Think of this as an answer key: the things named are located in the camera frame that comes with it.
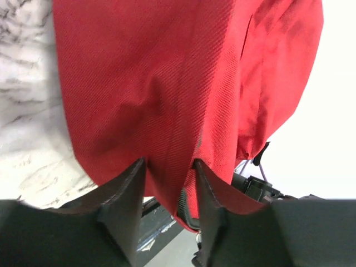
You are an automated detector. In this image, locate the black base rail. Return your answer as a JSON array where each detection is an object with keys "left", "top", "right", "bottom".
[{"left": 60, "top": 196, "right": 184, "bottom": 267}]

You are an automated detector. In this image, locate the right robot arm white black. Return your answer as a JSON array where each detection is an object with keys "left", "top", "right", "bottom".
[{"left": 231, "top": 173, "right": 296, "bottom": 203}]

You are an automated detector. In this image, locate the red backpack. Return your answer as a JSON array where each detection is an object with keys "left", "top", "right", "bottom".
[{"left": 53, "top": 1, "right": 323, "bottom": 224}]

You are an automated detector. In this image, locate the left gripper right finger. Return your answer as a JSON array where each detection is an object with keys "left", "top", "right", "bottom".
[{"left": 192, "top": 160, "right": 355, "bottom": 266}]

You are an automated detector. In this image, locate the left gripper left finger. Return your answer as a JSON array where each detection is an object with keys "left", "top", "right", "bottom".
[{"left": 1, "top": 159, "right": 146, "bottom": 267}]

